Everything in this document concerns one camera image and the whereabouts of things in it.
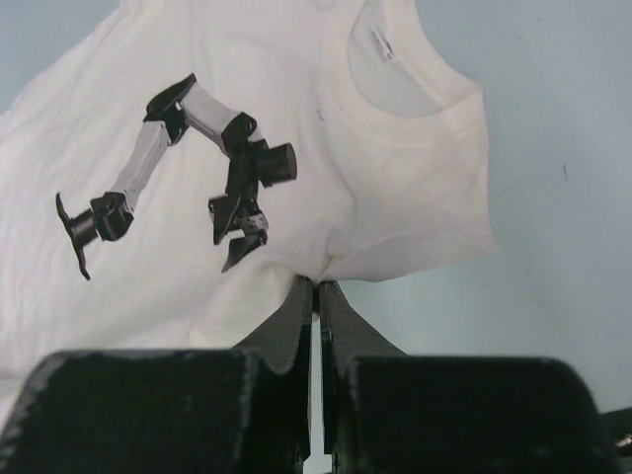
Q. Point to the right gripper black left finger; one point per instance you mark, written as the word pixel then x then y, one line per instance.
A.
pixel 239 410

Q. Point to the white t-shirt with robot print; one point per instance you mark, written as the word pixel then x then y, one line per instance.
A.
pixel 166 179

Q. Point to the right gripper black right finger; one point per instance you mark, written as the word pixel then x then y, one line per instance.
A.
pixel 389 412

